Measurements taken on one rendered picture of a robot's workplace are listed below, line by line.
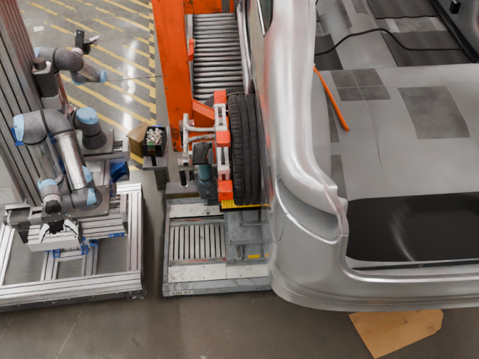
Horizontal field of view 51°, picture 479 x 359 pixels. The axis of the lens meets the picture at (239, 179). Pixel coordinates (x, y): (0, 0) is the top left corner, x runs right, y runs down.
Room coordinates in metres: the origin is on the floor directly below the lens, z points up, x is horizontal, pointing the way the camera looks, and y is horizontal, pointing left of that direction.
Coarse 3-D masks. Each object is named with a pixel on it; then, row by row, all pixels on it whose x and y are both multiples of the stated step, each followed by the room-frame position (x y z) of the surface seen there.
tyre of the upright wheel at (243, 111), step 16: (240, 96) 2.31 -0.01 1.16; (240, 112) 2.15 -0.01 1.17; (256, 112) 2.15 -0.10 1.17; (240, 128) 2.05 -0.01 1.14; (256, 128) 2.05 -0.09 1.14; (240, 144) 1.97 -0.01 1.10; (256, 144) 1.98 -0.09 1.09; (240, 160) 1.92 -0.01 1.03; (256, 160) 1.92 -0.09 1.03; (240, 176) 1.88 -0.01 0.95; (256, 176) 1.88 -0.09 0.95; (240, 192) 1.86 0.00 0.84; (256, 192) 1.87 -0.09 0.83
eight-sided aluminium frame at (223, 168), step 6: (216, 108) 2.25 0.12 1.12; (222, 108) 2.25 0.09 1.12; (216, 114) 2.20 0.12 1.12; (222, 114) 2.20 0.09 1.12; (216, 120) 2.15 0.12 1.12; (216, 126) 2.10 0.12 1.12; (222, 126) 2.10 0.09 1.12; (222, 162) 1.96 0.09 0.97; (228, 162) 1.95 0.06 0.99; (222, 168) 1.92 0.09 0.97; (228, 168) 1.92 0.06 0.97; (222, 174) 1.91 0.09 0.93; (228, 174) 1.92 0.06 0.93
